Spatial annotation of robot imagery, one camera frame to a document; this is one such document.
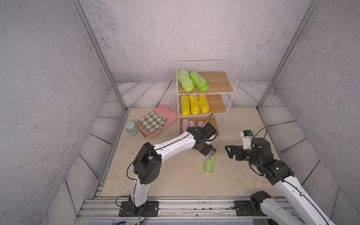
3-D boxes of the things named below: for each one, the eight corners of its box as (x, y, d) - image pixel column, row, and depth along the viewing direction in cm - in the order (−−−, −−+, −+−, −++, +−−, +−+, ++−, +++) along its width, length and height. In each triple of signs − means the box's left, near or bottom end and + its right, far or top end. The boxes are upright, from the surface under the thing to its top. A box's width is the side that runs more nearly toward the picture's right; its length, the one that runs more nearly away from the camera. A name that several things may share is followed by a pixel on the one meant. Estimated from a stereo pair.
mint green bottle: (128, 136, 106) (123, 127, 98) (130, 129, 110) (126, 120, 102) (137, 136, 106) (133, 127, 98) (139, 129, 110) (135, 120, 102)
